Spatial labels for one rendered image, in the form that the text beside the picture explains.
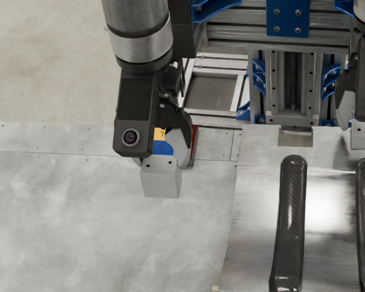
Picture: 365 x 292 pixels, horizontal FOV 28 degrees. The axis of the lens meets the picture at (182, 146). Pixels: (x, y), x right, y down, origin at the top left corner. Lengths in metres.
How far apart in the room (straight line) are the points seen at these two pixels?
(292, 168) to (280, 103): 0.80
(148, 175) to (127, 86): 0.16
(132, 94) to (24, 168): 0.43
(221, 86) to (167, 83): 1.28
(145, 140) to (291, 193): 0.28
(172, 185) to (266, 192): 0.14
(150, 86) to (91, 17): 2.02
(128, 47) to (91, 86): 1.75
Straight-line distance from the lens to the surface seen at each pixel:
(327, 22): 1.53
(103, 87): 2.58
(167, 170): 1.00
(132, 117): 0.88
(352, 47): 1.04
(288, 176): 1.08
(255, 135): 1.13
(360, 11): 0.97
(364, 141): 1.10
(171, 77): 0.94
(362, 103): 0.97
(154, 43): 0.85
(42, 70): 2.71
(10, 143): 1.33
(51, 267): 1.14
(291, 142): 1.15
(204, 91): 2.19
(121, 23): 0.83
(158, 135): 1.22
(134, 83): 0.89
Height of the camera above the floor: 1.72
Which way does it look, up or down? 48 degrees down
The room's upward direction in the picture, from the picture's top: 9 degrees counter-clockwise
